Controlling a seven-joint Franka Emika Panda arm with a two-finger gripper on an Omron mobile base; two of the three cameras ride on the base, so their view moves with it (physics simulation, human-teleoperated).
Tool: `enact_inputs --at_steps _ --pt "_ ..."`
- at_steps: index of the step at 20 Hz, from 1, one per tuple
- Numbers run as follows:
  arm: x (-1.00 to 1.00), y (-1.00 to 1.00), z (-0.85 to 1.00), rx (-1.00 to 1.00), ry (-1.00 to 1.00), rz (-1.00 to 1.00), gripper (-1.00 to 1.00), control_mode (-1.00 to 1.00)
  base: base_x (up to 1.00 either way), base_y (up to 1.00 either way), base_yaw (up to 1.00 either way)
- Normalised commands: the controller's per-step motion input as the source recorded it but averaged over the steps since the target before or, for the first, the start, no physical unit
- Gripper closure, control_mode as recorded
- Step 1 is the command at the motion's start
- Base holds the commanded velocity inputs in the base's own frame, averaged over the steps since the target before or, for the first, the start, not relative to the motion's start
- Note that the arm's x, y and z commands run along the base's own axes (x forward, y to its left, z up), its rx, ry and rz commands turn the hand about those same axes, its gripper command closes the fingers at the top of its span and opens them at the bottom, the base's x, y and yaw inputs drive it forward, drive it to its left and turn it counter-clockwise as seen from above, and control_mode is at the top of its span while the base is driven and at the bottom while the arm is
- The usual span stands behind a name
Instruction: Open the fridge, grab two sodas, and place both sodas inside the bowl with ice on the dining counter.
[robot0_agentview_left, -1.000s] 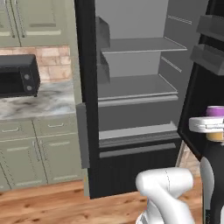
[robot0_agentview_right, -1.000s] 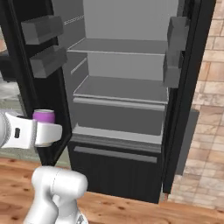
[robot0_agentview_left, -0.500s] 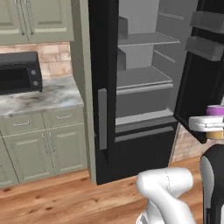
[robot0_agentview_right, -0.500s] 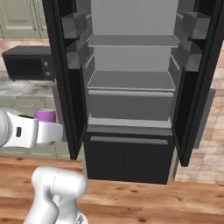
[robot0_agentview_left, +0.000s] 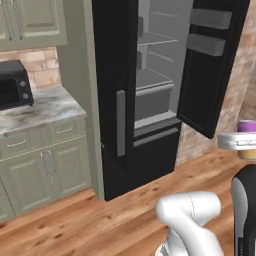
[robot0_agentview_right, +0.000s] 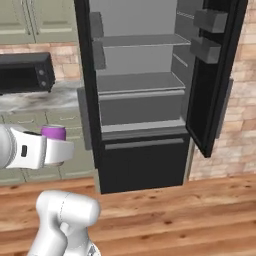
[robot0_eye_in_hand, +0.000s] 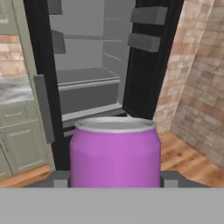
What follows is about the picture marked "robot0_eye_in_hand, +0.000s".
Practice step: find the sage green cupboard door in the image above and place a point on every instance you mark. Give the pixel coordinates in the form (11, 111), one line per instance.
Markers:
(3, 166)
(27, 145)

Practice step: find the black fridge door with bins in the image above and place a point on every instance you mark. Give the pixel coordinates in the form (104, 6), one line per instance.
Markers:
(145, 81)

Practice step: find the black fridge with grey interior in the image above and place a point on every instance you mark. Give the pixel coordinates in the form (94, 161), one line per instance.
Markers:
(87, 84)

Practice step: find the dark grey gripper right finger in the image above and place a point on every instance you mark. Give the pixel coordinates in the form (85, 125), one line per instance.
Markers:
(170, 176)

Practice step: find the sage green tall cabinet panel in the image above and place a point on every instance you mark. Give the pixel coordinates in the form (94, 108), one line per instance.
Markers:
(24, 43)

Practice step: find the sage green wall cupboard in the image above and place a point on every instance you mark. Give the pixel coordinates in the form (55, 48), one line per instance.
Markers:
(7, 14)

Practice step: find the purple soda can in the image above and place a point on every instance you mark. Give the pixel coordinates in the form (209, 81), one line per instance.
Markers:
(115, 157)

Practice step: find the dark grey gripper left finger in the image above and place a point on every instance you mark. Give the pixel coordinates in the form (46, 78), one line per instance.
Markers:
(59, 176)

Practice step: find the sage green drawer front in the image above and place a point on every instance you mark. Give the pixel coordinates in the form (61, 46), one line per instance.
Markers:
(27, 112)

